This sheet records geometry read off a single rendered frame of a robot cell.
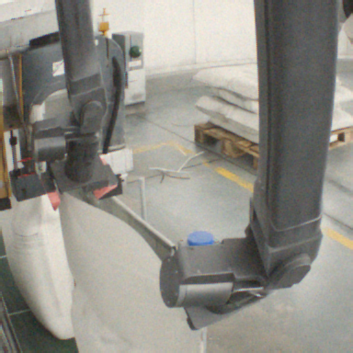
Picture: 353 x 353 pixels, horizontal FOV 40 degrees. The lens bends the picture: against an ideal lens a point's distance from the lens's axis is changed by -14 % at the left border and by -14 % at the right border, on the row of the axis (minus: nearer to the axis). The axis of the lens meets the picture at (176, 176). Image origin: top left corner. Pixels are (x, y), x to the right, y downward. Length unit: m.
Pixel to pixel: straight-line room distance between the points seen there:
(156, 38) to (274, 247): 5.40
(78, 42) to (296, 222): 0.48
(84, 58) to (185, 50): 5.23
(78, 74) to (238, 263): 0.43
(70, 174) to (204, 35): 5.29
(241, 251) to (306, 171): 0.15
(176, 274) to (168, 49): 5.45
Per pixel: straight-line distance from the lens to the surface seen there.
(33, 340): 1.69
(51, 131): 0.87
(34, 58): 1.05
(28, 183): 1.11
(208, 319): 0.63
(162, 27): 5.84
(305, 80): 0.34
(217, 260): 0.51
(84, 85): 0.83
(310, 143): 0.39
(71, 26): 0.79
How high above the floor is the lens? 1.47
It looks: 23 degrees down
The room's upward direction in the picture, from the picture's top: 2 degrees counter-clockwise
